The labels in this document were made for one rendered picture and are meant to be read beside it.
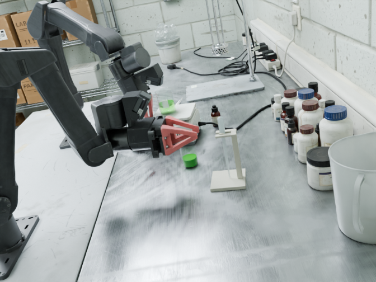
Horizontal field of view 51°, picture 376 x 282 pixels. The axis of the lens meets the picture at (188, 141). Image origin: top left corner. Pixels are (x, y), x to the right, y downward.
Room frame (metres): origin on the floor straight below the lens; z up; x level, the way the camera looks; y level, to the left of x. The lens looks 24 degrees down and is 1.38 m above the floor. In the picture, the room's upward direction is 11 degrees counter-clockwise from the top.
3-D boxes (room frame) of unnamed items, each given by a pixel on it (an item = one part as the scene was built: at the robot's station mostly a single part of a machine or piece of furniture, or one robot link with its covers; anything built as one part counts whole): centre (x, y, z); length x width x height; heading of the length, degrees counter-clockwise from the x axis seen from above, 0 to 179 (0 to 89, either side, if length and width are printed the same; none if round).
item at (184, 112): (1.10, 0.02, 0.98); 0.12 x 0.12 x 0.01; 76
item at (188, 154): (0.91, 0.00, 0.93); 0.04 x 0.04 x 0.06
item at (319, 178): (0.71, -0.27, 0.94); 0.07 x 0.07 x 0.07
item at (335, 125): (0.79, -0.33, 0.96); 0.07 x 0.07 x 0.13
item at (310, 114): (0.91, -0.32, 0.95); 0.06 x 0.06 x 0.11
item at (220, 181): (0.79, -0.07, 0.96); 0.08 x 0.08 x 0.13; 78
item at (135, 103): (0.83, 0.09, 1.09); 0.07 x 0.06 x 0.11; 168
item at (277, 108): (1.08, -0.28, 0.94); 0.03 x 0.03 x 0.08
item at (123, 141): (0.84, 0.15, 1.04); 0.07 x 0.06 x 0.07; 78
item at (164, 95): (1.11, 0.04, 1.02); 0.06 x 0.05 x 0.08; 23
